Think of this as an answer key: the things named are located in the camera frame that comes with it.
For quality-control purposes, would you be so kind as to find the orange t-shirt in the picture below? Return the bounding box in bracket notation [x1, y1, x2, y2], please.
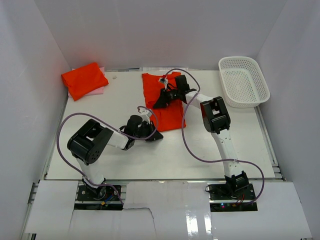
[141, 73, 184, 132]
[61, 62, 109, 101]

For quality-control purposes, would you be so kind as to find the aluminium frame rail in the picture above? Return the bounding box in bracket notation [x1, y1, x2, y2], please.
[20, 183, 39, 240]

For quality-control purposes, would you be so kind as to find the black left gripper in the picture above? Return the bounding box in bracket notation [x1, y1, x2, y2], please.
[133, 121, 163, 142]

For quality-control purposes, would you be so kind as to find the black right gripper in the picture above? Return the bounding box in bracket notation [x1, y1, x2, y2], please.
[153, 87, 181, 109]

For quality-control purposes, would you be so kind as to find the white perforated plastic basket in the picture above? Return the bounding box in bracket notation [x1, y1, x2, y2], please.
[218, 56, 271, 108]

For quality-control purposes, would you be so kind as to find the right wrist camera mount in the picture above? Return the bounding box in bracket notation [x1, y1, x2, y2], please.
[159, 77, 168, 89]

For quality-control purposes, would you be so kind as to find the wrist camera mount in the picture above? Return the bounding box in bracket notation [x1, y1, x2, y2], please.
[159, 77, 168, 89]
[138, 107, 153, 122]

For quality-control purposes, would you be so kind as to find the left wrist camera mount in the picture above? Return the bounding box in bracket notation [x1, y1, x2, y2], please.
[138, 107, 153, 122]

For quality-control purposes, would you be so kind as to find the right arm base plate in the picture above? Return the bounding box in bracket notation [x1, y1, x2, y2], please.
[204, 183, 258, 213]

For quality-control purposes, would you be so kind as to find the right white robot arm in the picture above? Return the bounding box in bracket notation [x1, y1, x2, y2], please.
[153, 75, 249, 200]

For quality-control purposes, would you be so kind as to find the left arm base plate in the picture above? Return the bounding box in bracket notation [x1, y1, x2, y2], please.
[74, 184, 123, 211]

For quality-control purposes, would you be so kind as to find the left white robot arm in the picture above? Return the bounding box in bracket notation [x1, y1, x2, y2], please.
[67, 115, 164, 200]

